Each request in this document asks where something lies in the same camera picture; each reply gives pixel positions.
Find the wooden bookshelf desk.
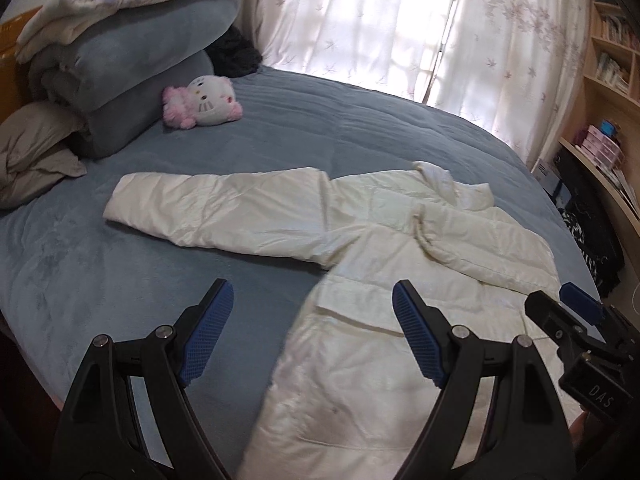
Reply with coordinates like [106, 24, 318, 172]
[554, 0, 640, 266]

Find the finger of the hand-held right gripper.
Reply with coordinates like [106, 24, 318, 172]
[560, 282, 621, 332]
[524, 290, 590, 362]

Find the beige pillow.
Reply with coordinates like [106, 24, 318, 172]
[0, 100, 89, 211]

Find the black fuzzy cloth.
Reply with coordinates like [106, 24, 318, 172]
[206, 25, 264, 79]

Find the blue bed cover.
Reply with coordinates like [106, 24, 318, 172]
[0, 65, 617, 480]

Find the black bag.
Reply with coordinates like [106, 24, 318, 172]
[554, 149, 627, 293]

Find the yellow headboard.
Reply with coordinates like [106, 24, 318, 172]
[0, 6, 45, 123]

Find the pink white cat plush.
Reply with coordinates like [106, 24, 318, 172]
[161, 74, 244, 130]

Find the white puffy jacket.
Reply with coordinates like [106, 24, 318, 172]
[102, 161, 563, 480]

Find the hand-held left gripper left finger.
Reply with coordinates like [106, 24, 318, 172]
[50, 278, 235, 480]

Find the zebra striped cloth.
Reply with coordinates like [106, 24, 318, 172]
[559, 207, 603, 273]

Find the printed cardboard box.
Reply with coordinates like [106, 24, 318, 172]
[530, 157, 572, 202]

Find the pink drawer organizer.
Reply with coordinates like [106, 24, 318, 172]
[575, 125, 627, 170]

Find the row of books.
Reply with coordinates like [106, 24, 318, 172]
[594, 12, 633, 96]

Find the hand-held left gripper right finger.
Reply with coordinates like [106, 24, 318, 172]
[391, 280, 577, 480]

